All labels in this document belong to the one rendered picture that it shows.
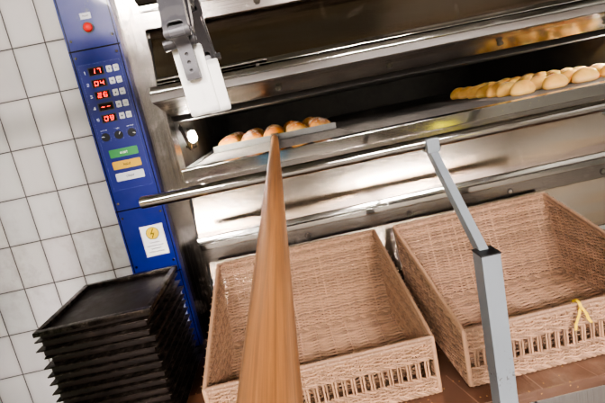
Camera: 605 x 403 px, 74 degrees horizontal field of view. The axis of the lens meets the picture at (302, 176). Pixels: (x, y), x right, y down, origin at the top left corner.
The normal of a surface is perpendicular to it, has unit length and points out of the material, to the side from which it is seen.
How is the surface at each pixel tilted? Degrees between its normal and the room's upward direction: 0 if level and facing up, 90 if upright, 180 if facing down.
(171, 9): 65
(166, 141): 90
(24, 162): 90
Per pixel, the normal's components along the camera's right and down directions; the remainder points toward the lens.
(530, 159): 0.00, -0.18
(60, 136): 0.07, 0.16
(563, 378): -0.20, -0.96
